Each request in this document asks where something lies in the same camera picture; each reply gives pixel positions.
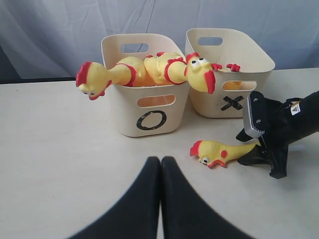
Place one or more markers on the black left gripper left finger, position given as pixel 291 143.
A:
pixel 135 215

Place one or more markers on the blue backdrop curtain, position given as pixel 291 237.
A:
pixel 51 38

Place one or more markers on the cream bin marked X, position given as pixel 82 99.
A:
pixel 245 67

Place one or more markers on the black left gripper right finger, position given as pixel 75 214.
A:
pixel 185 215

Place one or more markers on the cream bin marked O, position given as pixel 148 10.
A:
pixel 142 111

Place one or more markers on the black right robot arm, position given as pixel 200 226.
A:
pixel 306 115

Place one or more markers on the whole rubber chicken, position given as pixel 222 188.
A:
pixel 94 78
pixel 170 68

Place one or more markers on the severed rubber chicken head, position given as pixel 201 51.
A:
pixel 213 153

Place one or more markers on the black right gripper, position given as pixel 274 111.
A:
pixel 272 146

